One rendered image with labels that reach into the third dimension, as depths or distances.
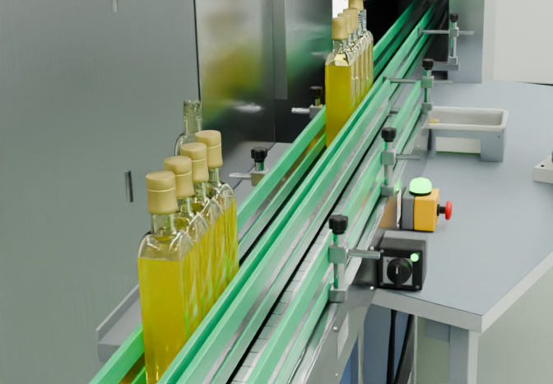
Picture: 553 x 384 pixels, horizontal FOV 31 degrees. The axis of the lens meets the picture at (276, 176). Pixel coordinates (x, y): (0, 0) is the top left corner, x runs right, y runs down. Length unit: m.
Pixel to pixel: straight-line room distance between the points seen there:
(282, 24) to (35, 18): 0.58
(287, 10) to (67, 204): 0.65
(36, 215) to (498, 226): 0.93
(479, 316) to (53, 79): 0.86
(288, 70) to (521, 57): 3.98
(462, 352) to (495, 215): 0.43
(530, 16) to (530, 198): 3.82
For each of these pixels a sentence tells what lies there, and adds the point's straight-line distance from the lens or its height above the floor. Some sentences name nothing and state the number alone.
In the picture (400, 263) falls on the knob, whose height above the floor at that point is 0.81.
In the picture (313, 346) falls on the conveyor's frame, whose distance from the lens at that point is 1.36.
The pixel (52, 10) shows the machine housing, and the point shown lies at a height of 1.25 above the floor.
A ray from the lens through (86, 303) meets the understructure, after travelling 1.99.
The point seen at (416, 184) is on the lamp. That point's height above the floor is 0.85.
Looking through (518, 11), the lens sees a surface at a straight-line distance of 6.05.
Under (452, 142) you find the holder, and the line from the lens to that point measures 2.52.
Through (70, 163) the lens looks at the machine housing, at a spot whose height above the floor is 0.97.
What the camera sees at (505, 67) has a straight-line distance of 6.12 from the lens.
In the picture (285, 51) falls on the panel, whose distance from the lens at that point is 2.18.
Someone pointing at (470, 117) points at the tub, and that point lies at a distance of 2.66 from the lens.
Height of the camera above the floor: 1.53
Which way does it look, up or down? 19 degrees down
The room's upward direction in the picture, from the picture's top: 2 degrees counter-clockwise
